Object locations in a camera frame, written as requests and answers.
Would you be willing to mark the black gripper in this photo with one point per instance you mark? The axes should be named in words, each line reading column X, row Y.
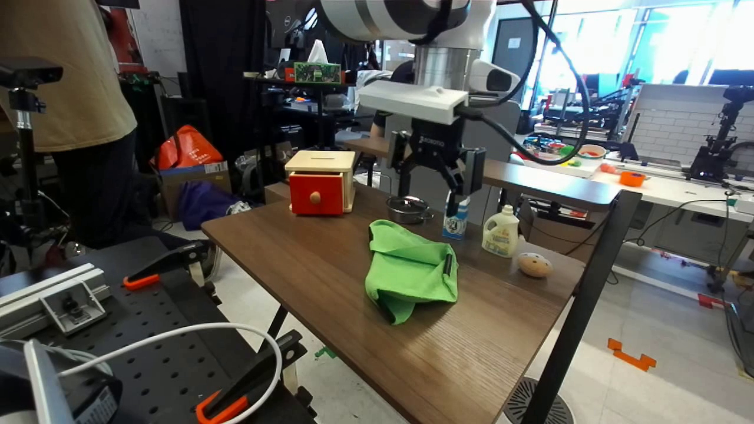
column 438, row 146

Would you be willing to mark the green cloth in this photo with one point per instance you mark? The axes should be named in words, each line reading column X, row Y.
column 409, row 270

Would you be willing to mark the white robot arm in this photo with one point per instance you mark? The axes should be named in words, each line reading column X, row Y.
column 451, row 82

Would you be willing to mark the blue cloth bundle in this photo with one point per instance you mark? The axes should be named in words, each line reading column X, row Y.
column 203, row 201

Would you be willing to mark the black round tin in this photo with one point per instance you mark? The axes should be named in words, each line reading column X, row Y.
column 409, row 210

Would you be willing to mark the white detergent bottle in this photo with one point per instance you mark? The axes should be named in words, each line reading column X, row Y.
column 499, row 235

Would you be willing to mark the red wooden drawer box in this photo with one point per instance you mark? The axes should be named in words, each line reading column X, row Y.
column 322, row 183

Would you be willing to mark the beige round bread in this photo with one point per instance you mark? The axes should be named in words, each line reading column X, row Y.
column 534, row 264

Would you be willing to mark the green tissue box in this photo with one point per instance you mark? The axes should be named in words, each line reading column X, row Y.
column 317, row 73

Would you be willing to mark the orange bag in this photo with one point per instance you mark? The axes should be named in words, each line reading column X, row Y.
column 186, row 150

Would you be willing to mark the orange floor marker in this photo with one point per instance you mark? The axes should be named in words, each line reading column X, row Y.
column 640, row 362

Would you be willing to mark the standing person beige shirt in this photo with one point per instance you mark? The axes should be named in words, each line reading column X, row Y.
column 87, row 124

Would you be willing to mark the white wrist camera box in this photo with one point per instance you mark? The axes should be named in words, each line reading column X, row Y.
column 432, row 104

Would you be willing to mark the orange handled clamp rear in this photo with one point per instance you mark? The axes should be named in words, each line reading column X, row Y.
column 193, row 257

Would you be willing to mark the orange handled clamp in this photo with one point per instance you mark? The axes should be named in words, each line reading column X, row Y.
column 193, row 257
column 263, row 377

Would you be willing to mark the orange handled clamp front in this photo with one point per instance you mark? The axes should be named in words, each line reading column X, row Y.
column 263, row 377

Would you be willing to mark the aluminium extrusion rail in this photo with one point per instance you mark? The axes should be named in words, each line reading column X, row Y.
column 53, row 297

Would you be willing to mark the black camera tripod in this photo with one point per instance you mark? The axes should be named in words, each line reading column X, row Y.
column 21, row 79

